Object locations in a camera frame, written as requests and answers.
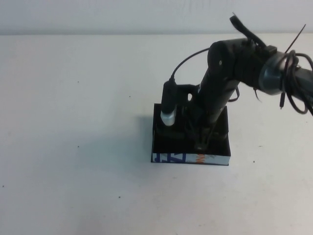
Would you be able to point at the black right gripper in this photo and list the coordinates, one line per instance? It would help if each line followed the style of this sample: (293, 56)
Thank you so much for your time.
(215, 98)

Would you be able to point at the black printed glasses case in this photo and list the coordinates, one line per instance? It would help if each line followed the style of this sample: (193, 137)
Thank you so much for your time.
(168, 147)

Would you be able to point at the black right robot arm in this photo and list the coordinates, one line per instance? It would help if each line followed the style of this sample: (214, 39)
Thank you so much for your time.
(227, 58)

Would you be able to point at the black zip tie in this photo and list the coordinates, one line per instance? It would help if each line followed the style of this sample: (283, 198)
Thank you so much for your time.
(294, 39)

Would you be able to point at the black silver-tipped wrist camera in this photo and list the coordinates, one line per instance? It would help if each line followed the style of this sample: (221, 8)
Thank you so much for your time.
(168, 105)

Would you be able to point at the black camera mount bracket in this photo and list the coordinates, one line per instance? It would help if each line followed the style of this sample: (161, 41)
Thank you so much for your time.
(187, 91)

